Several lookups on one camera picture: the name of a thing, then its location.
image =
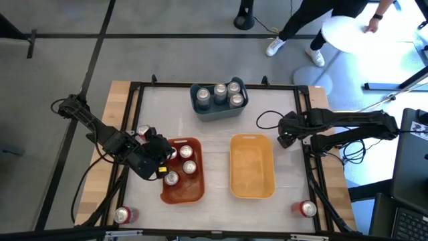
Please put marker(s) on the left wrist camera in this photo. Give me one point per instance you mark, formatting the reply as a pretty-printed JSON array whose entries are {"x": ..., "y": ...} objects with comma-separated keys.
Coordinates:
[{"x": 151, "y": 132}]

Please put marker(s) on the black frame hook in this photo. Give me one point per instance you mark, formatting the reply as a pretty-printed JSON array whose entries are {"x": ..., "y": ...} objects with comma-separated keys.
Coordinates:
[
  {"x": 154, "y": 80},
  {"x": 265, "y": 81}
]

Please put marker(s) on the black monitor case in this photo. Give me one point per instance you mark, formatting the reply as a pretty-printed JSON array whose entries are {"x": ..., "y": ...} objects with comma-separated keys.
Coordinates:
[{"x": 411, "y": 167}]

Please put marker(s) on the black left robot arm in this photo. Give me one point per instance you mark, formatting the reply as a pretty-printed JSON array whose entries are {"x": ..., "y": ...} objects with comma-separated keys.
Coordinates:
[{"x": 103, "y": 135}]

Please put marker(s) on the yellow plastic bin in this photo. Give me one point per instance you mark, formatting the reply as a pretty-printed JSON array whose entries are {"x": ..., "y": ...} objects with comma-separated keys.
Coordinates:
[{"x": 252, "y": 167}]

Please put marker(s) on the person's black wristwatch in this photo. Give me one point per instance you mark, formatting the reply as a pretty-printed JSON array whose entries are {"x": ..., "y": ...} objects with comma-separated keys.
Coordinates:
[{"x": 378, "y": 16}]

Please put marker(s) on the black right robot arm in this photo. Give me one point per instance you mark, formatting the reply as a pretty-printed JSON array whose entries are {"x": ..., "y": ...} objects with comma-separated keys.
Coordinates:
[{"x": 351, "y": 118}]

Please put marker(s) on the black desk leg stand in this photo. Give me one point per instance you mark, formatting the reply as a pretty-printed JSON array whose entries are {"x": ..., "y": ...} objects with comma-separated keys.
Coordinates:
[{"x": 384, "y": 86}]

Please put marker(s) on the orange plastic bin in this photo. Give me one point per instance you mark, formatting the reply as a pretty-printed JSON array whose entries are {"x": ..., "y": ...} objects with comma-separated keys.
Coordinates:
[{"x": 190, "y": 192}]

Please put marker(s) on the person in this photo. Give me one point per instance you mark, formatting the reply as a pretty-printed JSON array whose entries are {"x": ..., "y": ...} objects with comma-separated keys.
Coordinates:
[{"x": 301, "y": 16}]

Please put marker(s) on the black floor stand base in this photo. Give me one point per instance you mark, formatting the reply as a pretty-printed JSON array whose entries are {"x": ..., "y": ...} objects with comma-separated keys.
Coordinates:
[{"x": 244, "y": 20}]

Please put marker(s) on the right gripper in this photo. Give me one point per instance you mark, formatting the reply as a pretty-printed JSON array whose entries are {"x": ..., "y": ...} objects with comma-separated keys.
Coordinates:
[{"x": 290, "y": 125}]

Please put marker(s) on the black floor strip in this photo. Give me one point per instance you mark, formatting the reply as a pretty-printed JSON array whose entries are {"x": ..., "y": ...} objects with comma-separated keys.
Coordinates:
[
  {"x": 167, "y": 35},
  {"x": 90, "y": 67}
]

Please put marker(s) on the teal plastic bin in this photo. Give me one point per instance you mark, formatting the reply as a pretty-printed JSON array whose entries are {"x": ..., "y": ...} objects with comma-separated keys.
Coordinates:
[{"x": 217, "y": 115}]

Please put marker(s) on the black metal table frame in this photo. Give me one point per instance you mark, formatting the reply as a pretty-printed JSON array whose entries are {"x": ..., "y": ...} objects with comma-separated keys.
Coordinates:
[{"x": 160, "y": 85}]

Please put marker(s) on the silver metal bracket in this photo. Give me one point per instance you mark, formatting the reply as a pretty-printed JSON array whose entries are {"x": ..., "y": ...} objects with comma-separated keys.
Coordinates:
[
  {"x": 309, "y": 237},
  {"x": 123, "y": 233}
]

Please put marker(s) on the black laptop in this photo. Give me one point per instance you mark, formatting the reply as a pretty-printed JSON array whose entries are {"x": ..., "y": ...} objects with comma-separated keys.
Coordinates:
[{"x": 411, "y": 224}]

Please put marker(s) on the person's white shoe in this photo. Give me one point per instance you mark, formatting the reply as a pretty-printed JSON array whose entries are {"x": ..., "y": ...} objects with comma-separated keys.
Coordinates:
[
  {"x": 316, "y": 57},
  {"x": 275, "y": 47}
]

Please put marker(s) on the black front crossbar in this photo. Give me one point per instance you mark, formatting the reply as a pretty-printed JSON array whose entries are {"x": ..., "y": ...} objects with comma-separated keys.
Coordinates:
[{"x": 67, "y": 233}]

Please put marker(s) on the person's hand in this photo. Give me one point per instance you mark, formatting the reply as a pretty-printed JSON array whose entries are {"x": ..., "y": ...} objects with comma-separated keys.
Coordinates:
[{"x": 372, "y": 27}]

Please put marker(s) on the white round stool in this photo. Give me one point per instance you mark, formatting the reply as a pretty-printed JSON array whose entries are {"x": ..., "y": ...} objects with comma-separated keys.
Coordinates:
[{"x": 344, "y": 33}]

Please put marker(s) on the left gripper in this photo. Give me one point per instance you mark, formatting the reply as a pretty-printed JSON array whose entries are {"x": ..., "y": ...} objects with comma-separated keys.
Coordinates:
[{"x": 162, "y": 149}]

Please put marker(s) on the red soda can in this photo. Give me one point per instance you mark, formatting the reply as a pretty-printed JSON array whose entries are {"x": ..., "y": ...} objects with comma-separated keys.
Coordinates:
[
  {"x": 143, "y": 129},
  {"x": 307, "y": 208},
  {"x": 122, "y": 215},
  {"x": 171, "y": 178},
  {"x": 174, "y": 153},
  {"x": 186, "y": 151},
  {"x": 189, "y": 167}
]

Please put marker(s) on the thin silver rod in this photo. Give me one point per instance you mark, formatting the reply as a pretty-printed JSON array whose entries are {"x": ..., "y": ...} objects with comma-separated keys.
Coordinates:
[{"x": 392, "y": 98}]

